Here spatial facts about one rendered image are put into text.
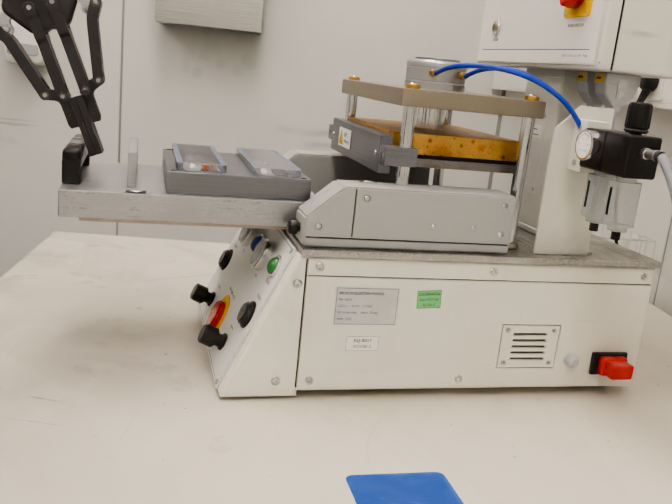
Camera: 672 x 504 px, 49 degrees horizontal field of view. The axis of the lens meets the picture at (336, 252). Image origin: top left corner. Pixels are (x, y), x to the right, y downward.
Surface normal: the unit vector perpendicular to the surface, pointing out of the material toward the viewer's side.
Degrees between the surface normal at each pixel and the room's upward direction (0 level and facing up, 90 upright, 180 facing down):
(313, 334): 90
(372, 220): 90
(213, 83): 90
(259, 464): 0
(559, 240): 90
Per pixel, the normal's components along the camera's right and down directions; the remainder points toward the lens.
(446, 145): 0.24, 0.25
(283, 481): 0.10, -0.97
